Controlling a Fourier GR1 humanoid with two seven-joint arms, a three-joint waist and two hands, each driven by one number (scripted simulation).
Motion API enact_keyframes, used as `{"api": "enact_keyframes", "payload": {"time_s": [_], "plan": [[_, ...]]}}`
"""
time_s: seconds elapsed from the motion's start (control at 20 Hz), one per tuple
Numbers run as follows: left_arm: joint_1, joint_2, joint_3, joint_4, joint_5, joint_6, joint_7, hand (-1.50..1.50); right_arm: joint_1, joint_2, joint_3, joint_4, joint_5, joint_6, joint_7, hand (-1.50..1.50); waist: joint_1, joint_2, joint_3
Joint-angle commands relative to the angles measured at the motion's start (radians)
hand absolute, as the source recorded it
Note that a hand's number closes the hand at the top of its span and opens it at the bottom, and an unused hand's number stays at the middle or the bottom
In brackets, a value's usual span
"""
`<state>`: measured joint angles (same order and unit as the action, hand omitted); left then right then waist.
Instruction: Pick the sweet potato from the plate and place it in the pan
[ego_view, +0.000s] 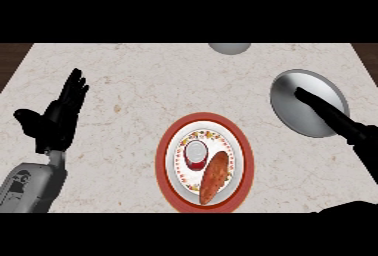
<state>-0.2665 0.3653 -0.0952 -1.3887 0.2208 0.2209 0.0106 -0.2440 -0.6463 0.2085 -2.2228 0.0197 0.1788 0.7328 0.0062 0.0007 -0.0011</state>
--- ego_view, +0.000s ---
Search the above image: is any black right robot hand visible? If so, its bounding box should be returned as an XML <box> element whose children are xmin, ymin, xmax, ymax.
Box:
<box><xmin>315</xmin><ymin>200</ymin><xmax>378</xmax><ymax>214</ymax></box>

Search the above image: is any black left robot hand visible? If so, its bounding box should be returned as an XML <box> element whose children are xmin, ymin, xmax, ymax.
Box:
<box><xmin>12</xmin><ymin>67</ymin><xmax>92</xmax><ymax>155</ymax></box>

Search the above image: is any red rimmed floral plate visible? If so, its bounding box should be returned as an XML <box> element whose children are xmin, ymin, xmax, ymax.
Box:
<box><xmin>155</xmin><ymin>111</ymin><xmax>256</xmax><ymax>214</ymax></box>

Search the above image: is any grey round object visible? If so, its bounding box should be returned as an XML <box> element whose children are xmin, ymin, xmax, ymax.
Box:
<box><xmin>207</xmin><ymin>43</ymin><xmax>253</xmax><ymax>56</ymax></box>

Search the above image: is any silver pan with black handle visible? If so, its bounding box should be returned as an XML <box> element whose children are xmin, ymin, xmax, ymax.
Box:
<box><xmin>269</xmin><ymin>68</ymin><xmax>378</xmax><ymax>185</ymax></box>

